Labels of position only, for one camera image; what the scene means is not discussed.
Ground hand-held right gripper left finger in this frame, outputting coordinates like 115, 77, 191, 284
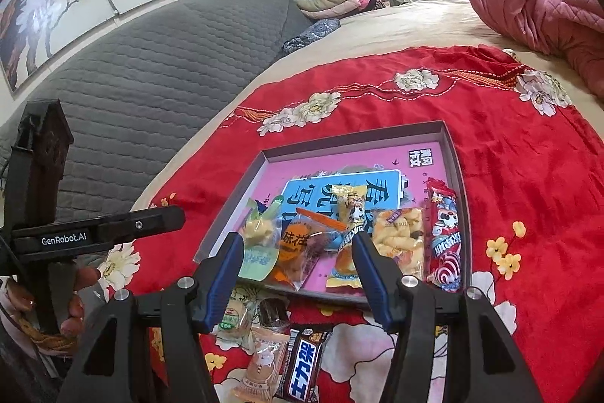
57, 232, 246, 403

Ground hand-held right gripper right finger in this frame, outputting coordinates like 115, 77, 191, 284
351, 232, 532, 403

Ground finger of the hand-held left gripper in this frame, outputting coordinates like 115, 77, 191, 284
99, 205, 186, 251

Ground green clear candy packet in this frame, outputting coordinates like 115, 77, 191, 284
237, 196, 284, 281

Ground orange clear snack packet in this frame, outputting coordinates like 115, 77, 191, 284
273, 208, 347, 290

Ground red snack packet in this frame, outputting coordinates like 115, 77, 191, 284
424, 177, 465, 293

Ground yellow snack packet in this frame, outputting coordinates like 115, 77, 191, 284
325, 185, 369, 290

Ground brown chocolate bar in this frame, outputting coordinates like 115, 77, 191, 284
274, 327, 333, 403

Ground pink cardboard box tray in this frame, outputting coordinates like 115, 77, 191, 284
193, 120, 473, 307

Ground person's left hand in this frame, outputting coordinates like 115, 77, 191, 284
59, 265, 102, 338

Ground round pastry packet green label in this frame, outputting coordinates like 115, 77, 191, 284
214, 290, 260, 342

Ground clear packet of yellow puffs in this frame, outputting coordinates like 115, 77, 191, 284
370, 205, 425, 283

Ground small brown candy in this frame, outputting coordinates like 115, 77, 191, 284
257, 296, 291, 333

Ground beige cartoon snack packet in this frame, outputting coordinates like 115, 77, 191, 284
231, 327, 291, 401

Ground grey quilted headboard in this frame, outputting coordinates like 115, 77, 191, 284
0, 0, 312, 238

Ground red floral cloth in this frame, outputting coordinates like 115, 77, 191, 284
92, 45, 604, 403

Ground blue patterned pillow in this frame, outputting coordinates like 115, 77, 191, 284
282, 18, 341, 55

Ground beige bed sheet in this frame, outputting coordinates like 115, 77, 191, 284
127, 0, 604, 215

